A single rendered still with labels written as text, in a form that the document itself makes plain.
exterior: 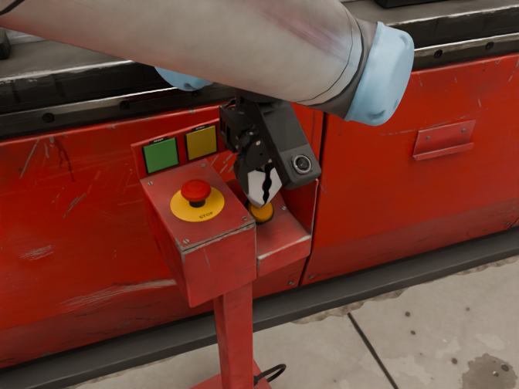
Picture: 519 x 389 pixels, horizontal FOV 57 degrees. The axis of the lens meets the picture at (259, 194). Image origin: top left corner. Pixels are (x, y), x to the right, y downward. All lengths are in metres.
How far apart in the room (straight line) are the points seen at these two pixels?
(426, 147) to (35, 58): 0.82
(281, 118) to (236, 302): 0.36
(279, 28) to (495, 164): 1.17
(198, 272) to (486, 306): 1.15
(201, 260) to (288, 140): 0.19
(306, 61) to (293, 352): 1.20
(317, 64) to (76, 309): 0.98
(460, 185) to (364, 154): 0.35
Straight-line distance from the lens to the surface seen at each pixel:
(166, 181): 0.69
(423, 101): 1.08
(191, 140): 0.70
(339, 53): 0.31
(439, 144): 1.18
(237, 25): 0.20
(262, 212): 0.72
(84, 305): 1.17
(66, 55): 0.85
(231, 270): 0.66
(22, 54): 0.89
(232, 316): 0.85
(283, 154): 0.56
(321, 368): 1.40
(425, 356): 1.48
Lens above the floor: 1.22
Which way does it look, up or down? 41 degrees down
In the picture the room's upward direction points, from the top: straight up
